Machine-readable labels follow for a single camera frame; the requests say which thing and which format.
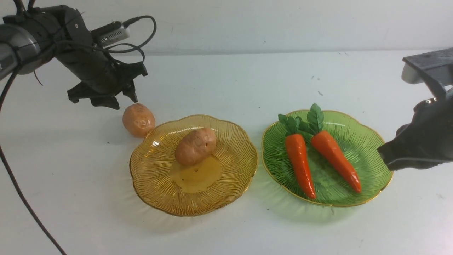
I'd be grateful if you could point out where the toy carrot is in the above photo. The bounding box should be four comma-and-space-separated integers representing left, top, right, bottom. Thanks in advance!
278, 114, 317, 200
307, 103, 362, 193

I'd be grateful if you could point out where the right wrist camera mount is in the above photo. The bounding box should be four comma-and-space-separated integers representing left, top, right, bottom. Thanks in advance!
401, 48, 453, 100

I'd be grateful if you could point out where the black cable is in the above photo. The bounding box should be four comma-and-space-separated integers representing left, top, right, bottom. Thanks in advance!
0, 0, 157, 255

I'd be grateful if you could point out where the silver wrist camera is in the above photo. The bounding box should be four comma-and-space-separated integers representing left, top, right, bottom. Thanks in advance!
90, 21, 131, 48

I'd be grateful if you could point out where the yellow ribbed plastic plate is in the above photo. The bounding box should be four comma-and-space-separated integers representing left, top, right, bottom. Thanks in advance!
129, 114, 259, 217

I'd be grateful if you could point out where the round toy potato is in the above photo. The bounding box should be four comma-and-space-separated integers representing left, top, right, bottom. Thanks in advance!
122, 103, 156, 138

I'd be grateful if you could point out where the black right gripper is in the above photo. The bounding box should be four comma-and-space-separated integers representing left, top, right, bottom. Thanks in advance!
377, 89, 453, 171

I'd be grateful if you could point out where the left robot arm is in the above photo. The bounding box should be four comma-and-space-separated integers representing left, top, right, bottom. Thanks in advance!
1, 5, 122, 110

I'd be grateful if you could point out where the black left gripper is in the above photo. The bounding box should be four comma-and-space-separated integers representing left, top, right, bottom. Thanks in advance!
3, 5, 148, 110

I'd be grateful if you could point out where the oblong toy potato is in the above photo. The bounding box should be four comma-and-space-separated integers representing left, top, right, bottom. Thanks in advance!
175, 127, 217, 166

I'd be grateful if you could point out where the green ribbed plastic plate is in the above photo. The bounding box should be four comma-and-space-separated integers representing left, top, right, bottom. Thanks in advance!
262, 109, 394, 207

